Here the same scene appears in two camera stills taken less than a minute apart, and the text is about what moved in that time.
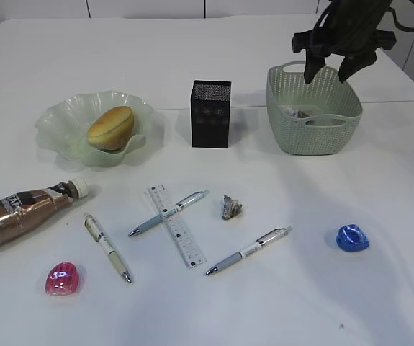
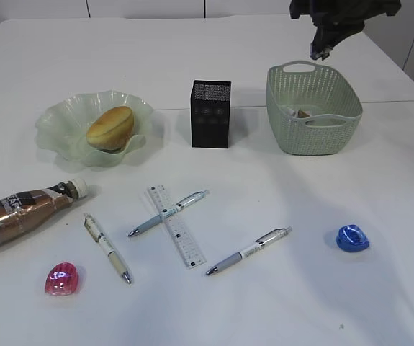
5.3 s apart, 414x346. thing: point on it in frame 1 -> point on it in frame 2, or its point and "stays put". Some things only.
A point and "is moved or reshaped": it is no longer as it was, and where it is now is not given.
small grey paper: x=232 y=207 is moved or reshaped
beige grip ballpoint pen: x=101 y=238 stays put
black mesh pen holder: x=210 y=104 stays put
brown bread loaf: x=112 y=130 stays put
